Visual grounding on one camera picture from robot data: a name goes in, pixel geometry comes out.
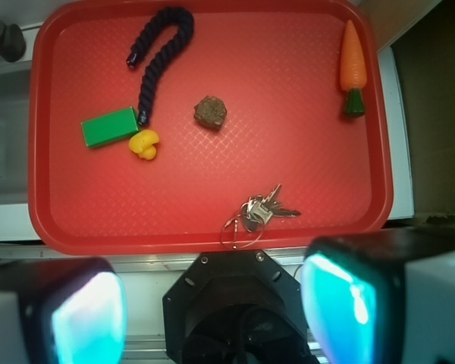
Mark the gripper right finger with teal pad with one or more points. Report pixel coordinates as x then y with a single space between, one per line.
382 297

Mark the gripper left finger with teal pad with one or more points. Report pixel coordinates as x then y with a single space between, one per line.
61 311

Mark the orange toy carrot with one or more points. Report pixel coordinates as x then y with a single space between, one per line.
353 76

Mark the yellow rubber duck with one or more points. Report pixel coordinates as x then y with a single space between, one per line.
143 144

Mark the green rectangular block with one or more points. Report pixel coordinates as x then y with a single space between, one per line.
110 128

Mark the red plastic tray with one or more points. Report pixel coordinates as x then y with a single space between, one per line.
275 65

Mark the grey sink basin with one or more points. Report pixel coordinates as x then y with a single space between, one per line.
14 126

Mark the brown rock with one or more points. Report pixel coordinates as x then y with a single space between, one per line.
210 112

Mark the grey sink faucet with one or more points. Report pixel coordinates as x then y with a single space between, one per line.
12 42

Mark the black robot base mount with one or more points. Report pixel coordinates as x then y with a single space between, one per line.
236 308

